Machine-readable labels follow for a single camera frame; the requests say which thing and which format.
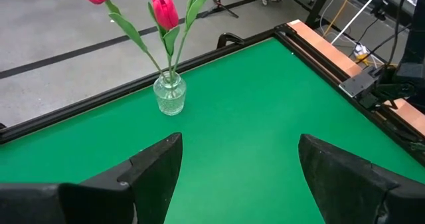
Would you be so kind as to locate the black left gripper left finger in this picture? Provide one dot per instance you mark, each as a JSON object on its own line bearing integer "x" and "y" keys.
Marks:
{"x": 149, "y": 184}

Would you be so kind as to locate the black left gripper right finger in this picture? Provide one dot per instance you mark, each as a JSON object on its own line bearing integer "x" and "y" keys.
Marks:
{"x": 348, "y": 194}

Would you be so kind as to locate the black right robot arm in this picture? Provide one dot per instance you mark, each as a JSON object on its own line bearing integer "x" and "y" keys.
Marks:
{"x": 415, "y": 51}

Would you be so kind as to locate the clear glass vase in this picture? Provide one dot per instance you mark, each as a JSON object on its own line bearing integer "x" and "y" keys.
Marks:
{"x": 169, "y": 101}

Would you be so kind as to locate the green table mat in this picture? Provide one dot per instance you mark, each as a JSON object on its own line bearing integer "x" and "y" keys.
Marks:
{"x": 249, "y": 101}

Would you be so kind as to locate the wooden table side board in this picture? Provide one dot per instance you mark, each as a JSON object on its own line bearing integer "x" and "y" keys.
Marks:
{"x": 332, "y": 54}

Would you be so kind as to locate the white yellow power plug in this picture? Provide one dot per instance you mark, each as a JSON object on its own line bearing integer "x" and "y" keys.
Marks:
{"x": 362, "y": 51}

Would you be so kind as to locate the black clamp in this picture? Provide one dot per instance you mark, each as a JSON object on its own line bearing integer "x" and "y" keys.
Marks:
{"x": 229, "y": 38}

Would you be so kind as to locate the black metal stand leg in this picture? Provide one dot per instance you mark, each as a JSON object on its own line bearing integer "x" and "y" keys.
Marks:
{"x": 318, "y": 4}

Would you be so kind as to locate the black table frame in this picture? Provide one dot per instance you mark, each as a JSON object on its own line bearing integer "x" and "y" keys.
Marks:
{"x": 99, "y": 97}

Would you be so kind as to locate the silver metal bracket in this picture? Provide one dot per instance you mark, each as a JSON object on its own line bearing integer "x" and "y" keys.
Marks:
{"x": 357, "y": 84}

